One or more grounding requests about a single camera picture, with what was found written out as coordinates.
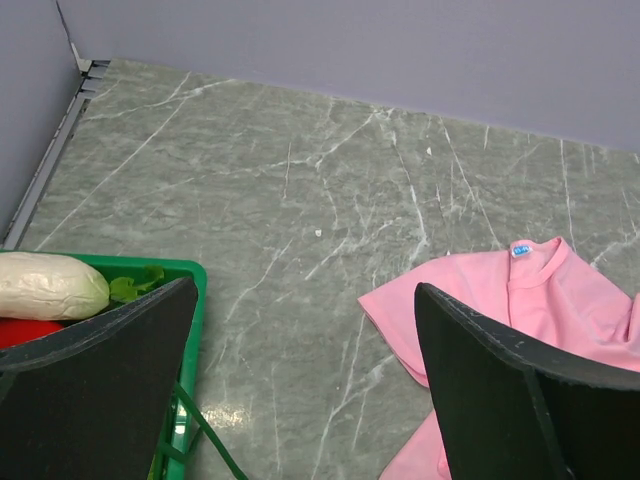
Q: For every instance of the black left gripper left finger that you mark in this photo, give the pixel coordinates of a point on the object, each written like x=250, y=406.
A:
x=85, y=395

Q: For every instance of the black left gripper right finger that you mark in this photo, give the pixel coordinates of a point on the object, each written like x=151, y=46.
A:
x=509, y=406

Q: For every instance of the green leafy vegetable toy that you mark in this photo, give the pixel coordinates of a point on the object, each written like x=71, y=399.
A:
x=125, y=290

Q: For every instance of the green plastic crate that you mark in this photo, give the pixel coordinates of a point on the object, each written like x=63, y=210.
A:
x=187, y=320

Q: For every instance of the white radish toy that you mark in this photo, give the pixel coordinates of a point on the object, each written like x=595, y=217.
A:
x=47, y=287

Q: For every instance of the pink t-shirt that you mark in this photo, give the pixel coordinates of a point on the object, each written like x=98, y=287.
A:
x=545, y=291

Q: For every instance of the aluminium table edge rail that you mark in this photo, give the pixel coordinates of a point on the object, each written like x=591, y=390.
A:
x=87, y=90

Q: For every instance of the red tomato toy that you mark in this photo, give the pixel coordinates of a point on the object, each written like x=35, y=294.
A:
x=19, y=331

